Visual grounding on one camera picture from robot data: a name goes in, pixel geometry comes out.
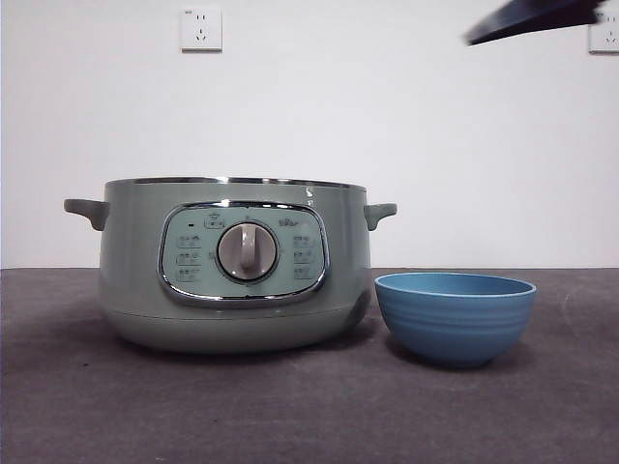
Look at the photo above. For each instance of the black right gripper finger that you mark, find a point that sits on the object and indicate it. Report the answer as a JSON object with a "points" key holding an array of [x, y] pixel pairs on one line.
{"points": [[527, 19]]}

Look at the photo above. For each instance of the pale green electric steamer pot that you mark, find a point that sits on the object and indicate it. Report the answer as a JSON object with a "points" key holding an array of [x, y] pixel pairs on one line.
{"points": [[135, 270]]}

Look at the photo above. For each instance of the blue ribbed bowl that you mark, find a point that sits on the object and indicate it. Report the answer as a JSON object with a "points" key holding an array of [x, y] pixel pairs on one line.
{"points": [[454, 328]]}

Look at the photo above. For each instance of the white wall socket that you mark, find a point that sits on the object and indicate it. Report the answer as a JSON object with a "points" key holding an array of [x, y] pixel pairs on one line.
{"points": [[607, 38], [201, 30]]}

